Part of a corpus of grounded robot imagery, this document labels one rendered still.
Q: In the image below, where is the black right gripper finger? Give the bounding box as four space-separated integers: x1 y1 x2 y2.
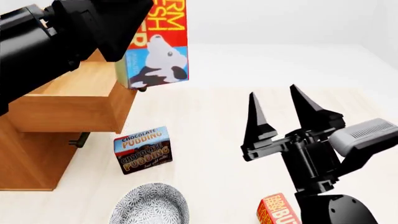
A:
243 91 279 150
289 84 346 132

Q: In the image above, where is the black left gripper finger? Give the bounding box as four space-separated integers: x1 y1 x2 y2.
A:
91 0 163 63

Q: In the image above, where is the milk carton with cow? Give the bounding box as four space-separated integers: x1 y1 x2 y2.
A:
114 0 190 91

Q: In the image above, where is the red butter box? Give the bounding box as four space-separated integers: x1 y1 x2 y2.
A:
256 192 302 224

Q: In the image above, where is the open wooden drawer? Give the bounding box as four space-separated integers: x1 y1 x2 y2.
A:
5 49 138 135

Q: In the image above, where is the wooden cabinet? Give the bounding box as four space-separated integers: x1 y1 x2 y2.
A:
0 49 138 192

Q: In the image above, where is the chocolate pudding box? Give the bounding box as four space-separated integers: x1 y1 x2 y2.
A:
113 125 174 175

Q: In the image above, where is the black white patterned bowl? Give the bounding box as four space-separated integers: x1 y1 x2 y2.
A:
108 182 191 224

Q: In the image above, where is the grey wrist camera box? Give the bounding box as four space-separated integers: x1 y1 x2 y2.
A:
328 118 398 157

